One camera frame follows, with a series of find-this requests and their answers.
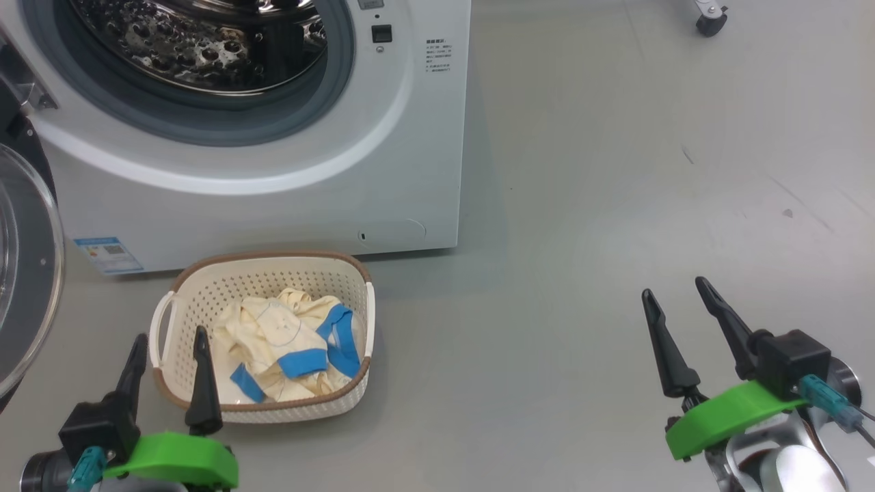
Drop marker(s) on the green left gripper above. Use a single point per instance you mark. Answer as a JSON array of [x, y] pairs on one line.
[[178, 458]]

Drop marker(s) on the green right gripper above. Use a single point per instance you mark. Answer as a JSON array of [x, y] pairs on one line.
[[724, 410]]

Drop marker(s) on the cream garment with blue trim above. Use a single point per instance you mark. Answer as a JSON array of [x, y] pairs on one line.
[[342, 335], [266, 335]]

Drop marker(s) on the washing machine door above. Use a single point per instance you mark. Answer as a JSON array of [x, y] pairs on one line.
[[27, 273]]

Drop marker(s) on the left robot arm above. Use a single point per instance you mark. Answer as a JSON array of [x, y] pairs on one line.
[[44, 475]]

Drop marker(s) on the white front-load washing machine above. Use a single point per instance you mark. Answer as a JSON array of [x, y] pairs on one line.
[[273, 212]]

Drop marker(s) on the stainless steel washing machine drum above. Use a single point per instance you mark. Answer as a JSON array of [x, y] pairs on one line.
[[205, 48]]

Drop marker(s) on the grey rubber door gasket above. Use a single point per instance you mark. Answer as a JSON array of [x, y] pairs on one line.
[[328, 82]]

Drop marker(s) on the printed instruction text label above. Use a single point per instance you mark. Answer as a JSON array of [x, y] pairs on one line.
[[440, 56]]

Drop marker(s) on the white label with printed text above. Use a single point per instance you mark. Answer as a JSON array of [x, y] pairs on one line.
[[370, 3]]

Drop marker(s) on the cream laundry basket brown rim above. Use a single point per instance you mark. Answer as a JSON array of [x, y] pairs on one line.
[[198, 294]]

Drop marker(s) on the blue energy label sticker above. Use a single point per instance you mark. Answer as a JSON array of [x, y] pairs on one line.
[[109, 255]]

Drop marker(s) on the black caster wheel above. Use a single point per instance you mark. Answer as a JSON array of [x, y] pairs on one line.
[[711, 25]]

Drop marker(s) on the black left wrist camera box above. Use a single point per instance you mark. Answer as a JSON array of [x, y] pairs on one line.
[[96, 430]]

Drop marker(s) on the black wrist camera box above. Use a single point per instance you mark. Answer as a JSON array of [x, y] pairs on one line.
[[793, 362], [96, 430]]

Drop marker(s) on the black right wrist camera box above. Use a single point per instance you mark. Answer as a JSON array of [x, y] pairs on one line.
[[793, 362]]

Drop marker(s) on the teal left camera connector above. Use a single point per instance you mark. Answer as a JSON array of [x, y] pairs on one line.
[[85, 468]]

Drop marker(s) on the teal camera connector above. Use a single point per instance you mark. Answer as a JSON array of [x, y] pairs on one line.
[[827, 402], [85, 468]]

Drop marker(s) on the teal right camera connector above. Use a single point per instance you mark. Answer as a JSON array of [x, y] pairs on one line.
[[827, 402]]

